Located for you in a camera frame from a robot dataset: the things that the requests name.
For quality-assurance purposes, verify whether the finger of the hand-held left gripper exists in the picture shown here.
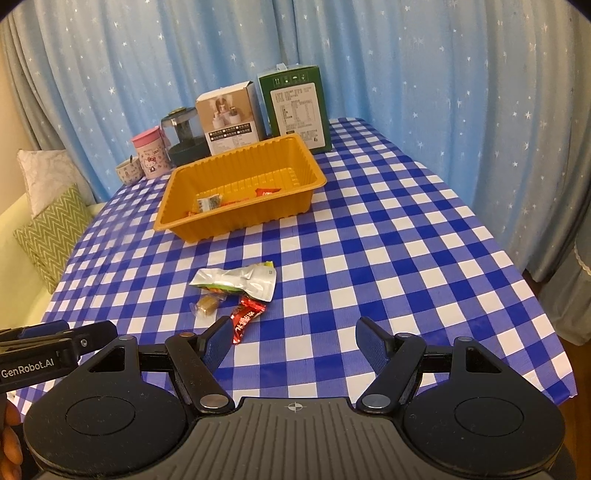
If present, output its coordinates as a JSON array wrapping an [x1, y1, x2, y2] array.
[[0, 322, 71, 343], [69, 322, 118, 356]]

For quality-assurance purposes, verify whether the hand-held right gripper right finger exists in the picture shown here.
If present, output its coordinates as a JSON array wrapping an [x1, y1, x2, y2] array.
[[355, 318, 504, 415]]

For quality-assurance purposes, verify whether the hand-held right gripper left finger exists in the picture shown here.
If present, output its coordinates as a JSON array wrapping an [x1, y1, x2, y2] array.
[[87, 318, 235, 415]]

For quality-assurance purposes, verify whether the dark red snack packet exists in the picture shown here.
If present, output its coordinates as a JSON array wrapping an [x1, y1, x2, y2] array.
[[229, 298, 267, 345]]

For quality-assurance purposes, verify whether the brown candy clear wrapper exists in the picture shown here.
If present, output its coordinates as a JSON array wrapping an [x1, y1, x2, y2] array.
[[190, 294, 227, 319]]

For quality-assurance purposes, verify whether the white green snack packet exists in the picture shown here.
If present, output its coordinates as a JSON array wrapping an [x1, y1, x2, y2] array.
[[190, 261, 277, 302]]

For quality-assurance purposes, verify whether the yellow plastic tray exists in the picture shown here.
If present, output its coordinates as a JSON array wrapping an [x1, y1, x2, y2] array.
[[153, 134, 328, 243]]

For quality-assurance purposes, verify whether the person's left hand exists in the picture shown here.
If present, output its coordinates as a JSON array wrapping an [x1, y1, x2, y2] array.
[[0, 402, 23, 480]]

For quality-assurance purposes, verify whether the pale yellow sofa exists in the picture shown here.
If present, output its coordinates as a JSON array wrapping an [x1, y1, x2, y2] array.
[[0, 194, 109, 330]]

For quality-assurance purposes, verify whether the blue checkered tablecloth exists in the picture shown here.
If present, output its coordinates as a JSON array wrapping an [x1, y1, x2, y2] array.
[[9, 117, 580, 411]]

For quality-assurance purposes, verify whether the green zigzag cushion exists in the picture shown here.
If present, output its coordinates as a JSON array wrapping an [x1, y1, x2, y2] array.
[[13, 184, 93, 296]]

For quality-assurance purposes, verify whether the white cushion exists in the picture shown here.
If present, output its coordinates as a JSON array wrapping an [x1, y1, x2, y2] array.
[[17, 149, 95, 217]]

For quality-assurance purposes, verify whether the beige patterned cup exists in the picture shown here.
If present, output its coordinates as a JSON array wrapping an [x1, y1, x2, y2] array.
[[115, 157, 142, 186]]

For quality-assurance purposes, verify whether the pink cartoon thermos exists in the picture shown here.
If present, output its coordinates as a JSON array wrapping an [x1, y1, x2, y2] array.
[[130, 129, 171, 179]]

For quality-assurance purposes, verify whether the grey lace-trimmed curtain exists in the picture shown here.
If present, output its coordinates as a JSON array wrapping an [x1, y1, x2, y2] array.
[[522, 222, 591, 344]]

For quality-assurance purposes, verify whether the dark green humidifier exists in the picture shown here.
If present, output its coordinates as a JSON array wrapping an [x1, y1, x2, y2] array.
[[161, 107, 211, 167]]

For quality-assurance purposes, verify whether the white product box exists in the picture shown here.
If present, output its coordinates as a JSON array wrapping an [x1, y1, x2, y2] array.
[[195, 82, 266, 156]]

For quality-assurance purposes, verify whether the green carton box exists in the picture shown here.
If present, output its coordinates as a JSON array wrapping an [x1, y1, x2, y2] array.
[[257, 65, 333, 154]]

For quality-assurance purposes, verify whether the blue star curtain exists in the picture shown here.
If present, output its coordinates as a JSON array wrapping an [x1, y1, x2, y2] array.
[[270, 0, 591, 273], [0, 0, 278, 204]]

